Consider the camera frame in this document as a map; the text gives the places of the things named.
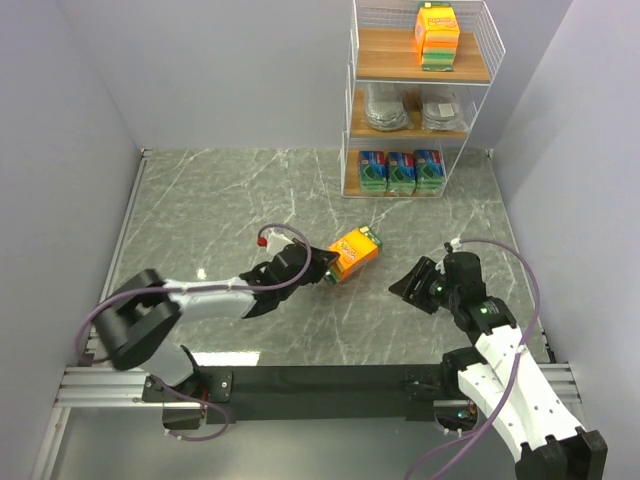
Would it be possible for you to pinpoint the blue green sponge pack back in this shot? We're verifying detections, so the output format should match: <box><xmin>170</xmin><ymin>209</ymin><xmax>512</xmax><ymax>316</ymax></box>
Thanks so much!
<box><xmin>358</xmin><ymin>150</ymin><xmax>388</xmax><ymax>195</ymax></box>

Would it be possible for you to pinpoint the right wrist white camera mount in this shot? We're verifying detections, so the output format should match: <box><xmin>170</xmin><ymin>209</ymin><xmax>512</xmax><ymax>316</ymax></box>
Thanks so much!
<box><xmin>444</xmin><ymin>237</ymin><xmax>462</xmax><ymax>254</ymax></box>

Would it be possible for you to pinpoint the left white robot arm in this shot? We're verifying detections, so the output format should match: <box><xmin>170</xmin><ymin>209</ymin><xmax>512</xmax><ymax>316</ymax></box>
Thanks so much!
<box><xmin>91</xmin><ymin>232</ymin><xmax>339</xmax><ymax>386</ymax></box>

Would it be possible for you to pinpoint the blue green sponge pack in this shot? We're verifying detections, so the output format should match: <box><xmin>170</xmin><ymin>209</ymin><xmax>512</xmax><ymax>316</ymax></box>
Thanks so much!
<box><xmin>413</xmin><ymin>149</ymin><xmax>446</xmax><ymax>196</ymax></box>
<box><xmin>358</xmin><ymin>150</ymin><xmax>388</xmax><ymax>195</ymax></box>
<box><xmin>386</xmin><ymin>151</ymin><xmax>416</xmax><ymax>196</ymax></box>

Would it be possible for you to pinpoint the orange sponge pack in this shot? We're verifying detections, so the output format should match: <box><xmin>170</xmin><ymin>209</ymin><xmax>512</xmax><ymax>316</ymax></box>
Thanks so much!
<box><xmin>325</xmin><ymin>225</ymin><xmax>383</xmax><ymax>285</ymax></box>
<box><xmin>414</xmin><ymin>2</ymin><xmax>461</xmax><ymax>71</ymax></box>

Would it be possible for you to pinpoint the aluminium frame rail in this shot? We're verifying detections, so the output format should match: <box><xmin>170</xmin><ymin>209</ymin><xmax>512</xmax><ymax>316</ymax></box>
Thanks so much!
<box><xmin>31</xmin><ymin>149</ymin><xmax>153</xmax><ymax>479</ymax></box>

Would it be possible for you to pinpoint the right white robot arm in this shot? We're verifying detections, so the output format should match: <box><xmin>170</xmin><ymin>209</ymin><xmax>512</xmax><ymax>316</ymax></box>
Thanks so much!
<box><xmin>389</xmin><ymin>251</ymin><xmax>608</xmax><ymax>479</ymax></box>

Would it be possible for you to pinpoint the white wire wooden shelf rack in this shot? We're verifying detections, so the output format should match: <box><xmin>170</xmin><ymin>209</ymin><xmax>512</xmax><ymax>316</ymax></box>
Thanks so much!
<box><xmin>341</xmin><ymin>1</ymin><xmax>506</xmax><ymax>198</ymax></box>

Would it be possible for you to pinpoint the black base bar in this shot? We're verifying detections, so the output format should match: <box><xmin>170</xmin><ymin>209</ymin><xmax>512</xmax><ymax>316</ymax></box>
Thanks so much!
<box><xmin>188</xmin><ymin>357</ymin><xmax>466</xmax><ymax>423</ymax></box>

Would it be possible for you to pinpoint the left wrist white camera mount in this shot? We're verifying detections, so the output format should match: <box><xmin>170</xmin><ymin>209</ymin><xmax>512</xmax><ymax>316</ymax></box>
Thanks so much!
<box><xmin>257</xmin><ymin>231</ymin><xmax>293</xmax><ymax>256</ymax></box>

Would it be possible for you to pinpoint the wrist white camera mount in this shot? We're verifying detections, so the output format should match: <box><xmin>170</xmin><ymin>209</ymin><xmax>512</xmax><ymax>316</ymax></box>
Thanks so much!
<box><xmin>257</xmin><ymin>231</ymin><xmax>293</xmax><ymax>256</ymax></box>
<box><xmin>444</xmin><ymin>237</ymin><xmax>462</xmax><ymax>254</ymax></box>

